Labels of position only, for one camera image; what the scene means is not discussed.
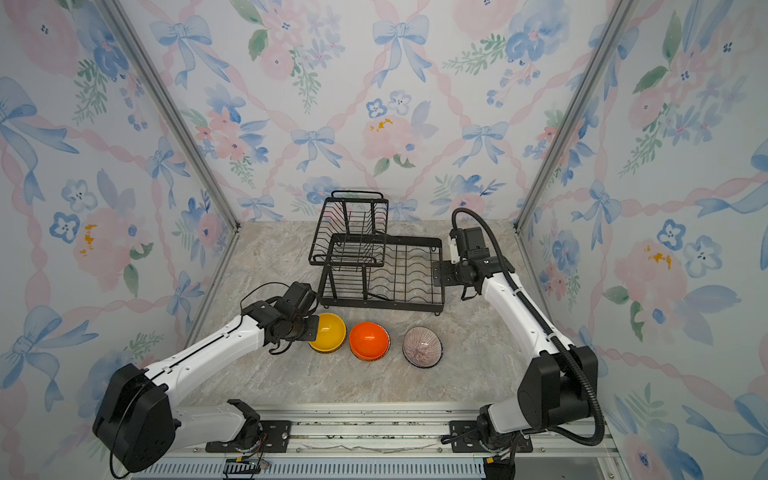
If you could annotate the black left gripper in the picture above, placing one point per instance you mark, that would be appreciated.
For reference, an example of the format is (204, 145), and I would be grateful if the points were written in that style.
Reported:
(313, 327)

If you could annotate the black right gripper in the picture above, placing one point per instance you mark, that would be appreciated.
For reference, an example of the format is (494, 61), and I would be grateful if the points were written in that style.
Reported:
(443, 268)

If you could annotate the yellow plastic bowl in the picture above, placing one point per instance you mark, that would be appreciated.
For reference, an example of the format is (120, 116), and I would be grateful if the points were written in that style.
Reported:
(331, 334)

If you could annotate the orange plastic bowl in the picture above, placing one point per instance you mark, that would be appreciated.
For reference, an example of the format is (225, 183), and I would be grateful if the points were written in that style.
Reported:
(369, 341)

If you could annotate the pink ribbed glass bowl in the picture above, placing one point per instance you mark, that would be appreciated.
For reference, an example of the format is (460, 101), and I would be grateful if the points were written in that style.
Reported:
(422, 348)

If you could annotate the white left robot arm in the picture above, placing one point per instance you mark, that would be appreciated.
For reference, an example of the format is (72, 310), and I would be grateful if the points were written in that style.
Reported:
(180, 372)

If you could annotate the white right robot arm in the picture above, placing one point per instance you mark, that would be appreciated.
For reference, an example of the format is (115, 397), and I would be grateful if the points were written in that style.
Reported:
(558, 390)

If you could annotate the black wire dish rack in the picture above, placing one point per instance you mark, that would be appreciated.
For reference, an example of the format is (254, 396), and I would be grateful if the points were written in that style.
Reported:
(363, 266)

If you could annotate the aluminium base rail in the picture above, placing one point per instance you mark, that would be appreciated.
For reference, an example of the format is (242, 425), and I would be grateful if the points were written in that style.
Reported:
(381, 440)

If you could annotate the aluminium right corner post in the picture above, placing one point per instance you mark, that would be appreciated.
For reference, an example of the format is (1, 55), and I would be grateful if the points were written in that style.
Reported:
(608, 41)

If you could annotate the aluminium corner post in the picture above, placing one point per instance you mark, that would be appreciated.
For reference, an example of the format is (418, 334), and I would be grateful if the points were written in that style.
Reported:
(608, 41)
(117, 19)

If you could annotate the aluminium left corner post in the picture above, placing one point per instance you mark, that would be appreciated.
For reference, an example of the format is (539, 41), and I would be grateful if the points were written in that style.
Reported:
(117, 19)

